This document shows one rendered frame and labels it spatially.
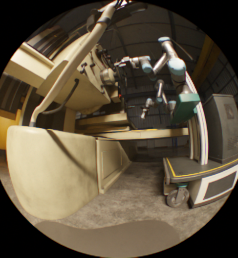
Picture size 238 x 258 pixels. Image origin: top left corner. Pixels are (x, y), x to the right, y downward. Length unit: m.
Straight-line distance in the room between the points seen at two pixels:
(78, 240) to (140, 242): 0.31
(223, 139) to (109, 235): 0.93
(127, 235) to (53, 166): 0.57
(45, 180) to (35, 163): 0.10
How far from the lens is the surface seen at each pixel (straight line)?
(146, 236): 0.60
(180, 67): 0.59
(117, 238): 0.59
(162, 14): 8.63
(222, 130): 0.76
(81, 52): 0.27
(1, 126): 2.88
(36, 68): 0.87
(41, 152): 0.49
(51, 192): 0.57
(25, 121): 1.07
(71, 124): 1.35
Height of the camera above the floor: 0.54
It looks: 10 degrees up
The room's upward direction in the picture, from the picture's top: 1 degrees counter-clockwise
